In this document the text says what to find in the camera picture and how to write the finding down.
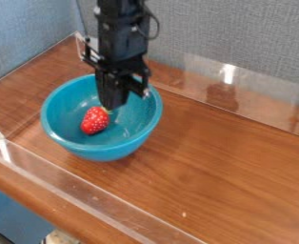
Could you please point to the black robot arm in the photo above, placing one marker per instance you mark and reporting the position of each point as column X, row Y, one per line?
column 118, row 15

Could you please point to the blue bowl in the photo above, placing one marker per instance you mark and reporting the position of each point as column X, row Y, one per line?
column 132, row 121

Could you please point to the clear acrylic back barrier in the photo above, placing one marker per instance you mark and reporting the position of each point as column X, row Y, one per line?
column 251, row 94

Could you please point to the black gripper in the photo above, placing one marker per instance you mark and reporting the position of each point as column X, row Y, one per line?
column 122, row 71

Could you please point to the red toy strawberry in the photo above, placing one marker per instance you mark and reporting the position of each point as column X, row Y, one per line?
column 96, row 120

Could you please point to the clear acrylic front barrier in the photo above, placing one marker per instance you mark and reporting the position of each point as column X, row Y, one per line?
column 32, row 177

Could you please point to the clear acrylic barrier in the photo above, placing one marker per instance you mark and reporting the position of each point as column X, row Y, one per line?
column 251, row 94
column 32, row 177

